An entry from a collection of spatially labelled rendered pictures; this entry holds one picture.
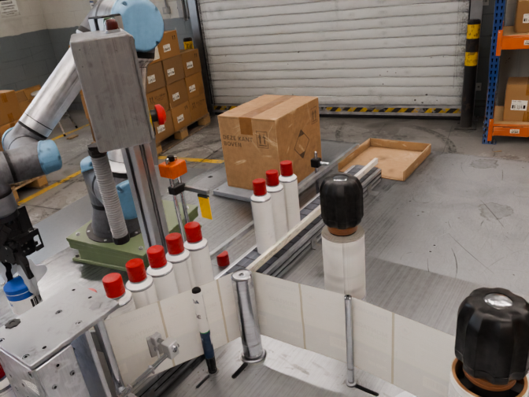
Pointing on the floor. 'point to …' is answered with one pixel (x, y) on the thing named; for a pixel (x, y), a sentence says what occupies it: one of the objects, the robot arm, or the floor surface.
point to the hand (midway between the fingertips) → (21, 290)
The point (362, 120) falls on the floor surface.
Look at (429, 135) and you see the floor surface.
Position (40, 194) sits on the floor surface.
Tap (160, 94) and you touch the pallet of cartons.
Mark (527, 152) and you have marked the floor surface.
